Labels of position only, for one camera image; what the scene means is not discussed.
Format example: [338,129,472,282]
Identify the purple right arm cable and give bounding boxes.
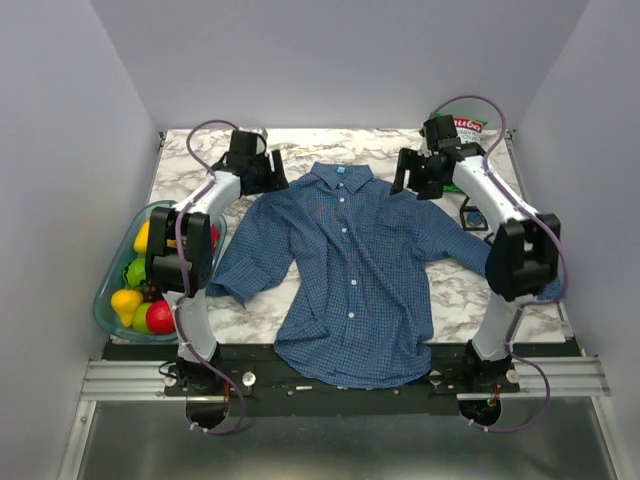
[429,94,572,434]

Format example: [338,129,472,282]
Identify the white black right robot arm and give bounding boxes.
[390,115,560,392]

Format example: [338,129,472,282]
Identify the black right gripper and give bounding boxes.
[388,148,443,202]

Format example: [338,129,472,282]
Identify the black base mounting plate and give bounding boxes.
[159,344,519,423]

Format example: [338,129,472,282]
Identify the yellow pear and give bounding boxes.
[111,289,144,328]

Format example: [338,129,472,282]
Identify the green apple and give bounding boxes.
[131,302,151,335]

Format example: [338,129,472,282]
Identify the yellow mango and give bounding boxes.
[133,220,150,255]

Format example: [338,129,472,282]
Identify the dark purple grapes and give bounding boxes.
[141,281,162,303]

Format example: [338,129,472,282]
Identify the teal plastic fruit basket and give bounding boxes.
[94,201,226,344]

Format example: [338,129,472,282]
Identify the aluminium frame rail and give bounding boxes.
[81,356,610,401]

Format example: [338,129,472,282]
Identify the green cassava chips bag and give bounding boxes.
[443,116,487,193]

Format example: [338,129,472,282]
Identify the blue checked shirt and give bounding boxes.
[205,160,566,390]

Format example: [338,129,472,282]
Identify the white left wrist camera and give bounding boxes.
[255,128,268,155]

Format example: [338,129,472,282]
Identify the black box with blue brooch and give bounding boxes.
[459,196,489,232]

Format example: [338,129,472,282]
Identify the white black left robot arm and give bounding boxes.
[145,127,288,395]

